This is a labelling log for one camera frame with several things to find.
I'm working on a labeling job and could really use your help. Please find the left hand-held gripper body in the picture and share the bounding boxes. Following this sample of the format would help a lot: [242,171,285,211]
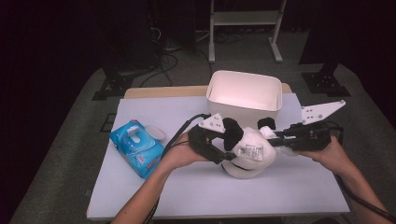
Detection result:
[187,112,226,165]

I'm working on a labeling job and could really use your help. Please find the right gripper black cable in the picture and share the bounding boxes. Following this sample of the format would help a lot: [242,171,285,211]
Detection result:
[323,120,396,224]

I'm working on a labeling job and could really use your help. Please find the panda plush toy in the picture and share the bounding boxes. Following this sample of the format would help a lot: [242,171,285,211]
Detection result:
[219,117,302,180]

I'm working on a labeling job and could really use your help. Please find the white wet wipe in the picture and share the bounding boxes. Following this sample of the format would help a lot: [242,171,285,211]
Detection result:
[259,125,276,140]

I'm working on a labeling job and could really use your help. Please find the blue wet wipes pack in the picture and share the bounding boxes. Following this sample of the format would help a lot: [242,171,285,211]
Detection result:
[109,119,173,180]

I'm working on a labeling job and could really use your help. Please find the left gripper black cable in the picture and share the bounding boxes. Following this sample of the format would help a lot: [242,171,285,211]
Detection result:
[148,113,211,224]

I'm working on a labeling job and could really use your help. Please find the white plastic storage box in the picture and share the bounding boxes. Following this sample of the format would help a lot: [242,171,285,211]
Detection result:
[205,69,284,130]

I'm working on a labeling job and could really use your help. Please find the white metal stand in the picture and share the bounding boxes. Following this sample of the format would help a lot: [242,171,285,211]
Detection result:
[207,0,288,64]

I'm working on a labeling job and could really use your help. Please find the black floor cables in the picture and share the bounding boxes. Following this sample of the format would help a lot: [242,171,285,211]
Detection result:
[138,27,216,88]

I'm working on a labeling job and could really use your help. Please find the person's right hand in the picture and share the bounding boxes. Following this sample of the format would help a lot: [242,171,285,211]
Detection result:
[297,134,352,175]

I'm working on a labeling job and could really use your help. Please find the dark floor outlet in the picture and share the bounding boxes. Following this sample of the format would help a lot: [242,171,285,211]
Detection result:
[100,113,118,133]

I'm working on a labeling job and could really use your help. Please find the black stand base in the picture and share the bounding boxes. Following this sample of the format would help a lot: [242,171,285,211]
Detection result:
[92,66,134,101]
[301,63,352,98]

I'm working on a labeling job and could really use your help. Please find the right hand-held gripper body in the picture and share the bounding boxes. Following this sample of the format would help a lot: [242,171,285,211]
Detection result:
[283,99,347,153]

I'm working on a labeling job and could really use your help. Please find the white table mat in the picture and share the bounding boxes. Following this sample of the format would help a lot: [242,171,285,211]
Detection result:
[86,92,351,220]

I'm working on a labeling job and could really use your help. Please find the person's left hand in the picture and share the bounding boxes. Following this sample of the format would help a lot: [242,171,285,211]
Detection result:
[161,132,208,171]

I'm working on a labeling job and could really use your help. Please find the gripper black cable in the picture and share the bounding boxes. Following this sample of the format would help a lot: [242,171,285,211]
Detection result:
[323,120,396,224]
[148,113,211,224]

